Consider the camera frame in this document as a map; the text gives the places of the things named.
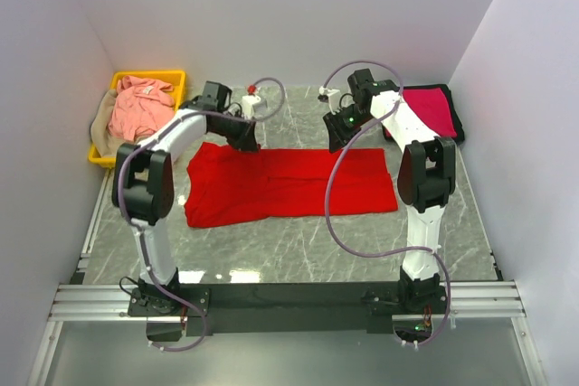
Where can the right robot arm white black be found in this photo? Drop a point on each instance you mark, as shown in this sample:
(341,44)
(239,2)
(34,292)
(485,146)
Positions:
(425,181)

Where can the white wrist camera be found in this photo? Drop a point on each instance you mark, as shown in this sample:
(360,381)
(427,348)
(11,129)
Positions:
(253,106)
(332,97)

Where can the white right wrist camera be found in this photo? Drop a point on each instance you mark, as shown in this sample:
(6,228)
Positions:
(332,97)

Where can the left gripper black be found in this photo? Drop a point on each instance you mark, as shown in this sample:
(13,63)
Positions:
(247,141)

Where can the aluminium frame rail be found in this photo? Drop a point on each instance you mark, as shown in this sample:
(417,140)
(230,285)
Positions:
(480,299)

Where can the red t-shirt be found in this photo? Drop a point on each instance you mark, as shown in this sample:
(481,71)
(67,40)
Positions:
(230,187)

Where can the pink shirt in bin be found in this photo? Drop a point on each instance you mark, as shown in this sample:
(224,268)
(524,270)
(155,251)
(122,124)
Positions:
(141,108)

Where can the beige shirt in bin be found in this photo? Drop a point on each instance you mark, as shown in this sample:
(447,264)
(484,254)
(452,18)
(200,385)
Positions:
(106,133)

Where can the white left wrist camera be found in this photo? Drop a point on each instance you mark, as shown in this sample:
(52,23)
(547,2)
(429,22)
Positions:
(253,106)

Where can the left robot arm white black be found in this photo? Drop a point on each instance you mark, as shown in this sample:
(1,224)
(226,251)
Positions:
(143,188)

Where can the folded magenta t-shirt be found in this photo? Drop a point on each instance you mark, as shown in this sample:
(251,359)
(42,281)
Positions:
(429,110)

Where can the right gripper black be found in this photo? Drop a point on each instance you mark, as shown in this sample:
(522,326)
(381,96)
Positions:
(337,136)

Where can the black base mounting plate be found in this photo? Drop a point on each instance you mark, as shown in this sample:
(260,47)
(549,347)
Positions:
(289,309)

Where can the yellow plastic bin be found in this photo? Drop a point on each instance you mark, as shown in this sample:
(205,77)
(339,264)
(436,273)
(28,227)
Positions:
(176,78)

